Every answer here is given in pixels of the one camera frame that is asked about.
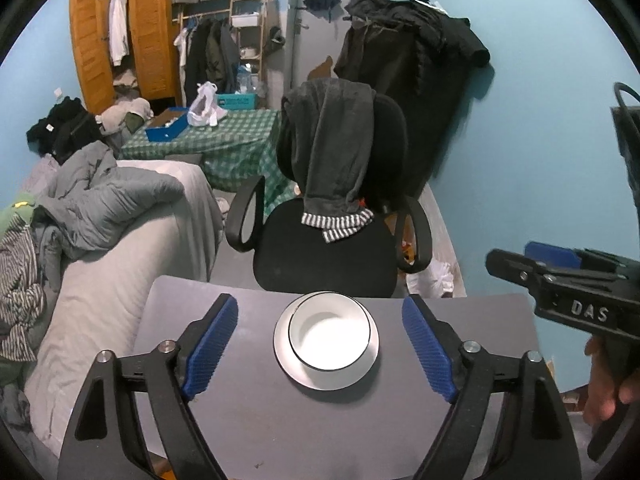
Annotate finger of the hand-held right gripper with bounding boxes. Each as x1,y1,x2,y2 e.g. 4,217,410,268
524,241,629,281
486,249,551,306

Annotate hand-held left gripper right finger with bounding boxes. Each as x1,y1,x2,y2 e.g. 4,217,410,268
401,295,583,480

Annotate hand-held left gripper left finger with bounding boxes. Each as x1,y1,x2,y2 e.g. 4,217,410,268
56,294,239,480

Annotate white plate with dark rim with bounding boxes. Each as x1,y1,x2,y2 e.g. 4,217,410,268
273,291,381,392

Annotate white ribbed bowl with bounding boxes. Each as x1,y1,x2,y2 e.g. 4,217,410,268
288,294,379,372

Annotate person's right hand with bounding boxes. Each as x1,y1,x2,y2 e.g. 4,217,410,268
582,335,640,427

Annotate white cloth on floor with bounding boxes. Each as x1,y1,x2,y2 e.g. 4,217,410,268
407,260,456,297

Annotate grey sofa with blankets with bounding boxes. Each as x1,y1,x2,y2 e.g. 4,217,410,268
22,160,223,456

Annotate black office chair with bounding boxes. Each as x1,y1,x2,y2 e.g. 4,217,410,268
226,80,433,298

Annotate grey duvet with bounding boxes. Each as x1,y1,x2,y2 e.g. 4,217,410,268
32,142,186,261

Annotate striped shirt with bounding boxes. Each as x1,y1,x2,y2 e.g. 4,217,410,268
0,220,49,361

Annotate green checked tablecloth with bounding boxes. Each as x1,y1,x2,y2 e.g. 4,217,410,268
120,109,296,206

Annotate black hanging coats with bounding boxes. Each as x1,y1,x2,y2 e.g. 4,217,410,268
334,0,491,196

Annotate dark grey hoodie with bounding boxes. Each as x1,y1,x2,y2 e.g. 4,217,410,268
281,80,377,244

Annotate blue cardboard box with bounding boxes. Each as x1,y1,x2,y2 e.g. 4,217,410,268
145,106,193,143

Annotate green cloth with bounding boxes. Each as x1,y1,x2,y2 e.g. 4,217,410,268
0,200,39,231

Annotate white plastic bag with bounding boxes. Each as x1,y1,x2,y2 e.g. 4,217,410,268
187,81,221,127

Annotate teal box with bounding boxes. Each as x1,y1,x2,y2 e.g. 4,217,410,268
215,92,260,111

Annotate beige clothes pile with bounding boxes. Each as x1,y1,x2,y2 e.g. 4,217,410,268
97,97,154,136

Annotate black clothes pile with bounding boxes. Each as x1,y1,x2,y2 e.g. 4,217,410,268
27,96,103,166

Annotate large water bottle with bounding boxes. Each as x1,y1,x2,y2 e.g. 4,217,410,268
235,65,259,95

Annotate dark clothes on rack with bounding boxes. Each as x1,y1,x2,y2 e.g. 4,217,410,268
175,17,241,106

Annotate orange wooden wardrobe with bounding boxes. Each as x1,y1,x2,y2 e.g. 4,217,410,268
69,0,183,116

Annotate black umbrella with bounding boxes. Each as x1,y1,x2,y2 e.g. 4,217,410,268
304,0,344,23

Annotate white shelf unit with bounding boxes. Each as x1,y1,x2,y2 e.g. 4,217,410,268
229,0,268,96

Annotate white hanging shirt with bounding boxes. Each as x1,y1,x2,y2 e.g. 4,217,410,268
107,0,130,67

